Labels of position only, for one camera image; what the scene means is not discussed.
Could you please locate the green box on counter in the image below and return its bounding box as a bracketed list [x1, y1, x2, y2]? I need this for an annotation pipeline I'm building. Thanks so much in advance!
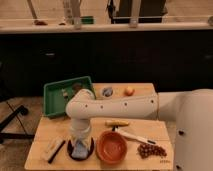
[81, 16, 94, 24]

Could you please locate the dark purple bowl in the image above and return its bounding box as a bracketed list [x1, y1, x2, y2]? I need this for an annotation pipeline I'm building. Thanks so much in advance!
[67, 140, 95, 161]

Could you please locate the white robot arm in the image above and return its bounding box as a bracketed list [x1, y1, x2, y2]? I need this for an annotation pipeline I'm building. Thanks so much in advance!
[65, 89, 213, 171]

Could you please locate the blue sponge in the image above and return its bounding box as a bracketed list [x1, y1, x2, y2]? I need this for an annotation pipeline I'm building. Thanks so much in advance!
[72, 140, 88, 159]

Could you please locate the yellow orange fruit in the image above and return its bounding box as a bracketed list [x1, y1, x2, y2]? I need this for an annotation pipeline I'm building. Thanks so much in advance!
[124, 86, 135, 96]

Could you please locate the white counter ledge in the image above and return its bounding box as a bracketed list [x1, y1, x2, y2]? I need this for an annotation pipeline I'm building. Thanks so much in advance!
[0, 22, 213, 34]

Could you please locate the blue grey small object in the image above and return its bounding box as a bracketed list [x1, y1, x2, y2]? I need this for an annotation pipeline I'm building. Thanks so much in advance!
[102, 87, 113, 97]

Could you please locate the brown grape bunch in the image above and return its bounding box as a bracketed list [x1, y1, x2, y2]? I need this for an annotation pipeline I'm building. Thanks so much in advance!
[137, 143, 167, 159]

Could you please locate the black chair base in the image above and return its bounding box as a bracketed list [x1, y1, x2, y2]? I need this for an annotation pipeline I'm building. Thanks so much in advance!
[0, 105, 34, 144]

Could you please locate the orange bowl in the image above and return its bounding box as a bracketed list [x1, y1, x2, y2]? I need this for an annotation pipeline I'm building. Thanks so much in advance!
[96, 131, 127, 165]

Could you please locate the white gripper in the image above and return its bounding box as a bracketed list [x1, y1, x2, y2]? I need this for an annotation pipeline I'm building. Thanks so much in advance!
[70, 126, 91, 145]

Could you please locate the green plastic tray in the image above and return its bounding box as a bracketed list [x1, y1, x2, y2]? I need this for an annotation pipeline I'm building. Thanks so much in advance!
[43, 76, 94, 118]

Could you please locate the white handled knife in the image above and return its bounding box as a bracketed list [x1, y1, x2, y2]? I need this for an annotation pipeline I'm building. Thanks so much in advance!
[112, 127, 156, 145]

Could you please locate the wooden scrub brush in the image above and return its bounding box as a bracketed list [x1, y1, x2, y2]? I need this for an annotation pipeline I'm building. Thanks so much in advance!
[41, 138, 65, 163]

